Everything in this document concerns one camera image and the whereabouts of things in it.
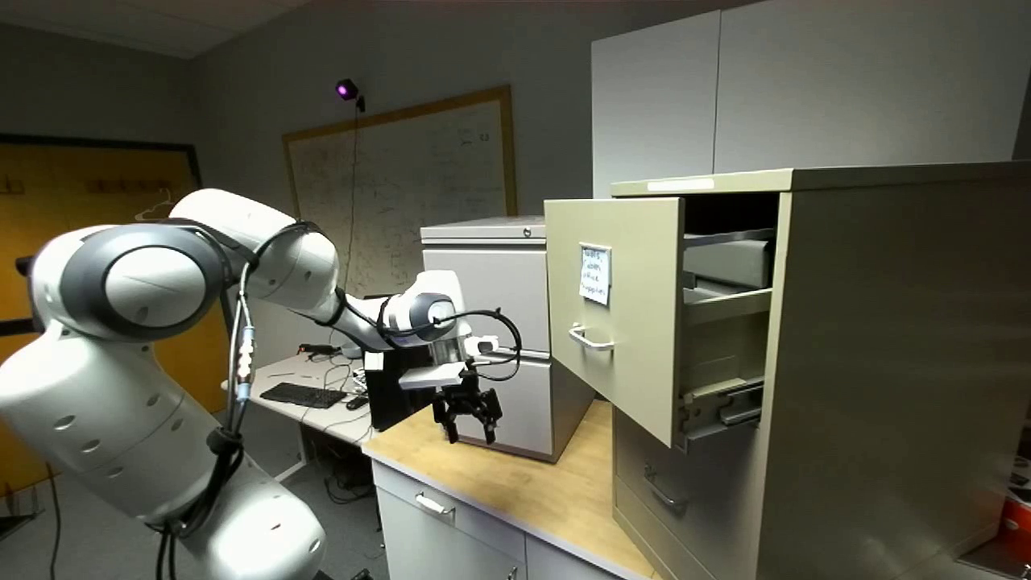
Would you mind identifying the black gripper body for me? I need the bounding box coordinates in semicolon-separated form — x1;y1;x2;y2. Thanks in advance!
433;378;504;426

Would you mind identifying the beige top drawer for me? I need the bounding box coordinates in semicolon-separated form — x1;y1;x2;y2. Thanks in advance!
544;193;781;446

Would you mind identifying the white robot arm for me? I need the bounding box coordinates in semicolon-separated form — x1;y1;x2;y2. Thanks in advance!
0;188;500;580

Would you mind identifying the grey base cabinet drawer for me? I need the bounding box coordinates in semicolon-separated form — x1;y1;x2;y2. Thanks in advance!
374;465;525;580

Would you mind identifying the beige lower cabinet drawer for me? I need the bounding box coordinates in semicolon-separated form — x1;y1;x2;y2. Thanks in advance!
611;412;764;580

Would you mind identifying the grey lateral filing cabinet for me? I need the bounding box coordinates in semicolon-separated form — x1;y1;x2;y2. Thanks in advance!
421;217;591;459

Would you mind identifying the black keyboard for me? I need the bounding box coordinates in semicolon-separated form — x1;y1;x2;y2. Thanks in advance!
260;382;345;409

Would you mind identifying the wood framed whiteboard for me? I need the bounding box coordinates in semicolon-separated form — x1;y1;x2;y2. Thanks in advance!
283;87;519;297

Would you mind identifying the beige filing cabinet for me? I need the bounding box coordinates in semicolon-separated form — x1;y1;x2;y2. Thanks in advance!
610;161;1031;580

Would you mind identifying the yellow door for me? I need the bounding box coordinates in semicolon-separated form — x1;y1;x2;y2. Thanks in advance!
0;135;225;497

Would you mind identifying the red object at right edge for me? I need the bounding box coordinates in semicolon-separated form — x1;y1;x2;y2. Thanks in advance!
1000;488;1031;562

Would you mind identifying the purple lit camera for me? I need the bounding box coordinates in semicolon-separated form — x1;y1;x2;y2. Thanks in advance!
334;77;367;113

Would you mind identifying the white tall wall cabinet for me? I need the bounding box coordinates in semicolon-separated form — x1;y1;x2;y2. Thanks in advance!
591;0;1031;196

